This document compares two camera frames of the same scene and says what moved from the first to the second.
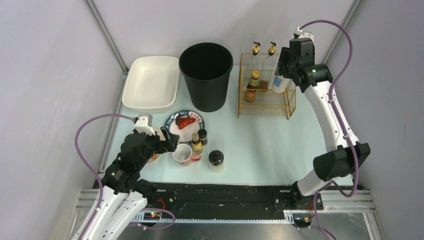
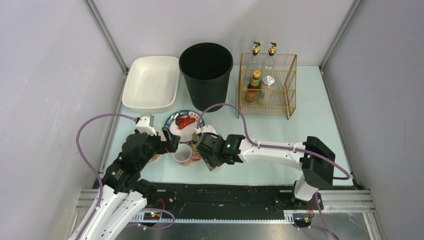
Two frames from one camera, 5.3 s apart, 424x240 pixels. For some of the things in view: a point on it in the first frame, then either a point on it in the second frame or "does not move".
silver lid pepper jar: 280,83 to 267,90
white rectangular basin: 152,84 does not move
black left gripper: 168,141 does not move
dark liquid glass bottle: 256,50 does not move
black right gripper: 284,61 to 201,144
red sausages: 179,120 does not move
